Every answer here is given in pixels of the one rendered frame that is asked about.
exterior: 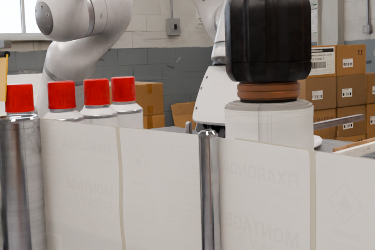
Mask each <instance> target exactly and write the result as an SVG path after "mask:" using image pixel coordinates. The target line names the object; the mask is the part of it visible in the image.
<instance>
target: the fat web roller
mask: <svg viewBox="0 0 375 250"><path fill-rule="evenodd" d="M0 250H47V238H46V219H45V201H44V182H43V172H42V153H41V135H40V117H39V116H38V115H35V114H14V115H7V116H0Z"/></svg>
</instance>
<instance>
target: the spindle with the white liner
mask: <svg viewBox="0 0 375 250"><path fill-rule="evenodd" d="M224 28H225V62H226V65H225V69H226V73H227V75H228V77H229V78H230V80H231V81H234V82H239V84H237V90H238V91H237V97H239V98H240V100H234V101H232V102H229V103H228V104H226V105H225V107H224V113H225V138H228V139H235V138H242V139H246V140H253V141H260V142H268V143H275V144H279V145H286V146H292V147H298V148H304V149H308V150H314V131H313V116H314V106H313V104H312V103H310V102H309V101H307V100H304V99H298V98H297V97H298V96H299V95H300V90H299V88H300V83H298V82H297V80H304V79H306V78H307V77H308V75H309V74H310V72H311V67H312V61H311V59H312V58H311V5H310V1H309V0H227V1H226V4H225V9H224Z"/></svg>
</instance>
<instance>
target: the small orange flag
mask: <svg viewBox="0 0 375 250"><path fill-rule="evenodd" d="M8 57H10V52H9V51H0V102H6V94H7V70H8Z"/></svg>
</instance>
